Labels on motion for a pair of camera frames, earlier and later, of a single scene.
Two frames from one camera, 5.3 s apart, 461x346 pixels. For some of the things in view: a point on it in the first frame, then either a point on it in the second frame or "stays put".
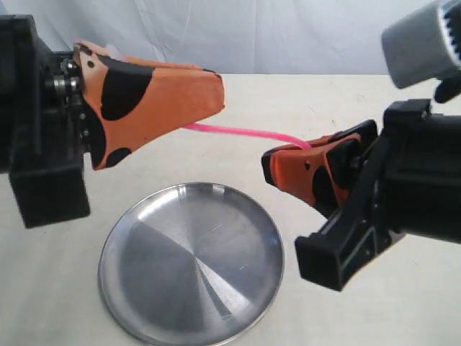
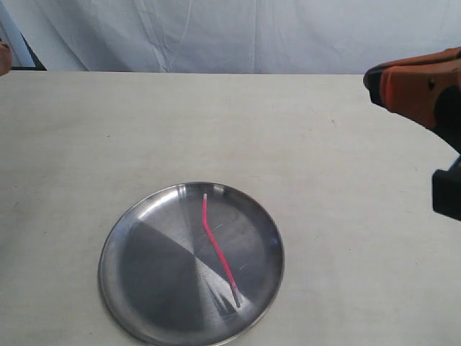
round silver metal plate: [190, 264] stays put
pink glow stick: [247, 132] -> [220, 250]
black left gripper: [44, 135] -> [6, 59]
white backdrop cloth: [228, 37] stays put
